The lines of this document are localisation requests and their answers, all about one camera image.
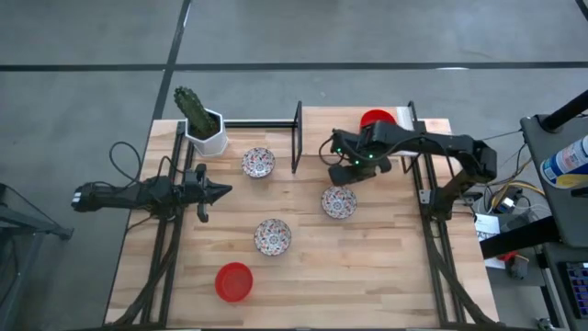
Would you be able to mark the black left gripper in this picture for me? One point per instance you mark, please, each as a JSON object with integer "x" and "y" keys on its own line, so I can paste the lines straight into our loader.
{"x": 201, "y": 193}

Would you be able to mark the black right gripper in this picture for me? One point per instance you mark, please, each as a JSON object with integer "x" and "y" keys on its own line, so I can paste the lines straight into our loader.
{"x": 353, "y": 172}

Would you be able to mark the floral patterned ceramic bowl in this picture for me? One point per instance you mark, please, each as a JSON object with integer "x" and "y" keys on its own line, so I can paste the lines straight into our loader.
{"x": 258, "y": 162}
{"x": 339, "y": 202}
{"x": 273, "y": 236}

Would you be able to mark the red plastic bowl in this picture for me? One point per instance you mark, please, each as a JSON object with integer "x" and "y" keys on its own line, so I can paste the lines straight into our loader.
{"x": 234, "y": 281}
{"x": 374, "y": 116}

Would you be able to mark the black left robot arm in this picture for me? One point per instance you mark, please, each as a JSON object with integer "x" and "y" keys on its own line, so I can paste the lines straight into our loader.
{"x": 128, "y": 195}

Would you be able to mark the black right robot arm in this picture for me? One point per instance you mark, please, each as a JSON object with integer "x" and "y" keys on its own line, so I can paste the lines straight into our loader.
{"x": 441, "y": 144}

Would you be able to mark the white hexagonal plant pot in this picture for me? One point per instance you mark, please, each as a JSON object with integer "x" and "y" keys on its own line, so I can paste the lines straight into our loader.
{"x": 213, "y": 144}

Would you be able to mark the white paper strip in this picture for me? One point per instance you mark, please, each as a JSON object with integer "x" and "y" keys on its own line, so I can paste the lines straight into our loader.
{"x": 404, "y": 117}

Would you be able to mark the black aluminium crossbar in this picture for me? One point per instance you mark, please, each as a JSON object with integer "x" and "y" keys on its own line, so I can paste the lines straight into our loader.
{"x": 257, "y": 123}

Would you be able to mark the green cactus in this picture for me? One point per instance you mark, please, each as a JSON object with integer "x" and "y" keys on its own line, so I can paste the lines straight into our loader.
{"x": 193, "y": 110}

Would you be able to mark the white paper sheet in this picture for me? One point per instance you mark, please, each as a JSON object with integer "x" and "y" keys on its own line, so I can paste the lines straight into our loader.
{"x": 487, "y": 227}

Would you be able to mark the small red object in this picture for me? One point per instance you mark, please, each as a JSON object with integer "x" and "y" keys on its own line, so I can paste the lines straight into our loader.
{"x": 507, "y": 256}

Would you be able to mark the black metal stand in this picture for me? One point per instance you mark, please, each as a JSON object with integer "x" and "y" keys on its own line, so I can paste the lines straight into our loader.
{"x": 27, "y": 225}

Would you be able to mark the small grey black device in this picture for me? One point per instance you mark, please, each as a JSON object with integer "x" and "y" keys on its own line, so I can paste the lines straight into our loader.
{"x": 518, "y": 269}

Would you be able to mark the white blue labelled bottle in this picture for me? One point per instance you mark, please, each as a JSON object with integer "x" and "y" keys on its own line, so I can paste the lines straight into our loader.
{"x": 565, "y": 163}

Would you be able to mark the black pole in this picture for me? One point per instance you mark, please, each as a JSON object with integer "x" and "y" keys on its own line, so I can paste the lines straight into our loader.
{"x": 565, "y": 111}

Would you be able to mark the grey metal cart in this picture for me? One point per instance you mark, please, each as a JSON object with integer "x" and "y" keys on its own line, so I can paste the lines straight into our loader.
{"x": 569, "y": 216}

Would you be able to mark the dark keypad coloured keys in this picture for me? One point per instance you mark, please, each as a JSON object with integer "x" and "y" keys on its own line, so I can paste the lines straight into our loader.
{"x": 578, "y": 287}

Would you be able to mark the wooden shelf black metal frame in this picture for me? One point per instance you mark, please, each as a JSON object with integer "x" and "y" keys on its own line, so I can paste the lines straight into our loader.
{"x": 331, "y": 133}

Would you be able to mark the silver corner bracket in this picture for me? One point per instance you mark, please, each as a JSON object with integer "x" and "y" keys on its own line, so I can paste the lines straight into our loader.
{"x": 425, "y": 197}

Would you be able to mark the black aluminium table frame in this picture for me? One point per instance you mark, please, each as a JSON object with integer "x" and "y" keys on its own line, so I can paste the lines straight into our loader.
{"x": 436, "y": 276}
{"x": 171, "y": 271}

